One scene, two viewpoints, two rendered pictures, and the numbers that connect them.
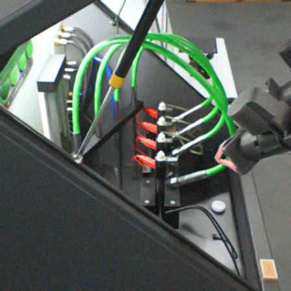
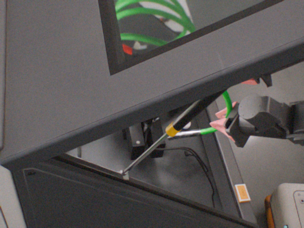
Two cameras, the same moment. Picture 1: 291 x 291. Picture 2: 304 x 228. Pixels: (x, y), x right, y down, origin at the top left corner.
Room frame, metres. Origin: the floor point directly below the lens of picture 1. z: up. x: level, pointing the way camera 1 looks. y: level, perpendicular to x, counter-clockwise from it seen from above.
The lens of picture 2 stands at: (0.24, 0.23, 2.02)
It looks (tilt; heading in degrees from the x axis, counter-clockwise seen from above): 52 degrees down; 339
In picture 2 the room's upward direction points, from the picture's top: 11 degrees clockwise
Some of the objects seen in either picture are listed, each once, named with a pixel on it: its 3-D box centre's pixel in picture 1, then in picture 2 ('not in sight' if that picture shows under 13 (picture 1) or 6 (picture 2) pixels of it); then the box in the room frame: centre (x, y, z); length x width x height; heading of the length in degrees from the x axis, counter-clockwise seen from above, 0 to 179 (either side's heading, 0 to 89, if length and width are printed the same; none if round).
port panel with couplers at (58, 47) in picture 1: (66, 69); not in sight; (1.17, 0.22, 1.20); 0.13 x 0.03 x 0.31; 178
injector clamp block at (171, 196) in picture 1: (160, 184); (138, 113); (1.04, -0.04, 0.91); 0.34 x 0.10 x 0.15; 178
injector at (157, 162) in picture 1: (164, 191); (150, 129); (0.92, -0.05, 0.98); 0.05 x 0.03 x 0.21; 88
